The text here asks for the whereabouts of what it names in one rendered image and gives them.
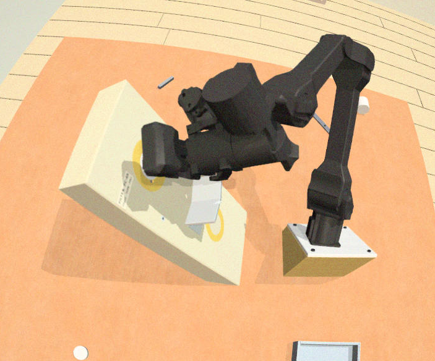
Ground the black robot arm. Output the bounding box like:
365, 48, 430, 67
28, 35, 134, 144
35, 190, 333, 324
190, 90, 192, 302
178, 33, 375, 248

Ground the grey rectangular bar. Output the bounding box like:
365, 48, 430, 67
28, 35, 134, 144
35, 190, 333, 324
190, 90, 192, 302
158, 76, 174, 90

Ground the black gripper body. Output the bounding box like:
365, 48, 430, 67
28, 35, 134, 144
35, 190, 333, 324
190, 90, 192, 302
141, 121, 243, 181

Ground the grey flat bar with two pins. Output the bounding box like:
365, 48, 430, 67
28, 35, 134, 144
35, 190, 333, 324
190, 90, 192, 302
313, 113, 330, 134

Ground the beige service panel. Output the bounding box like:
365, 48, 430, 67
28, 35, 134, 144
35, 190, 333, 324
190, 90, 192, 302
58, 80, 248, 286

